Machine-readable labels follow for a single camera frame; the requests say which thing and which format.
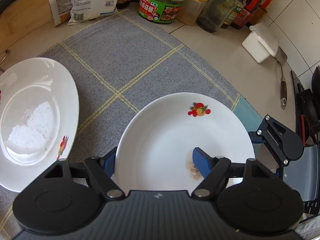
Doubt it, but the white stained plate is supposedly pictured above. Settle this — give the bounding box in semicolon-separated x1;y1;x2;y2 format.
114;93;254;193

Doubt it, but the white fruit plate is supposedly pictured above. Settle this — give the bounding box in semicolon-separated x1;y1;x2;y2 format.
1;57;79;192

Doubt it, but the white plastic seasoning box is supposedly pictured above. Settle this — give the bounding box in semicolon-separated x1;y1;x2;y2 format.
242;23;279;64

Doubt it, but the red label condiment bottle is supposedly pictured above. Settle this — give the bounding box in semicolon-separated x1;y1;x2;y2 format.
221;0;275;29

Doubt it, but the clear glass oil bottle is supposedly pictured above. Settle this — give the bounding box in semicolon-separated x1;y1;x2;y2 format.
196;0;238;33

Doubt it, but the yellow lid spice jar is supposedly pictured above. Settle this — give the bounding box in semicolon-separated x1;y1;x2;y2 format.
177;0;207;25

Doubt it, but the bamboo cutting board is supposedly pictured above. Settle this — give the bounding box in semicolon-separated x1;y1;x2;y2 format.
1;0;53;52

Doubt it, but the green lid sauce tub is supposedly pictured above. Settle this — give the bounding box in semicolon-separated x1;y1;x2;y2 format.
138;0;185;24

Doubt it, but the metal spatula wooden handle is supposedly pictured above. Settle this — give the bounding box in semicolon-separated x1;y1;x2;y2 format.
274;47;287;109

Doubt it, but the wire cutting board stand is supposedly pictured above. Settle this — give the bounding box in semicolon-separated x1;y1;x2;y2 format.
0;49;10;73

